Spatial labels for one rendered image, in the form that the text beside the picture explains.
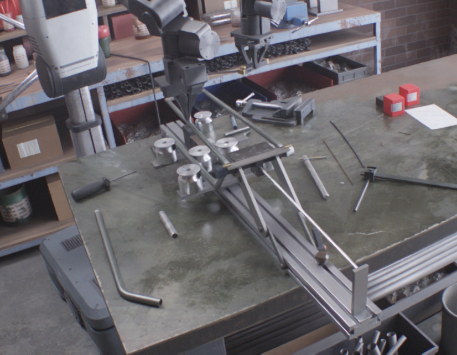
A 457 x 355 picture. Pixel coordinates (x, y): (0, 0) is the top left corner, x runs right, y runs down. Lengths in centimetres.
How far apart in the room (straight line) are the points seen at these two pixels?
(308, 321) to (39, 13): 130
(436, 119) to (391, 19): 275
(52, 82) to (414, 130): 112
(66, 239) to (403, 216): 159
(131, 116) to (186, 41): 205
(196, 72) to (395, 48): 338
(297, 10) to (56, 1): 136
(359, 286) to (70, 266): 154
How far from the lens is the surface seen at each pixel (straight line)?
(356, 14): 305
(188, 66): 103
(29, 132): 255
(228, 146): 120
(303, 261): 93
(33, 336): 233
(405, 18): 433
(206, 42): 103
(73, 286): 207
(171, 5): 105
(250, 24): 138
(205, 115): 150
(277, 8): 133
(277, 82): 331
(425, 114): 156
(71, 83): 181
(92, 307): 195
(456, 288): 197
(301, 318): 179
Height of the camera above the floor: 149
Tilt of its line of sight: 28 degrees down
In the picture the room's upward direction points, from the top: 8 degrees counter-clockwise
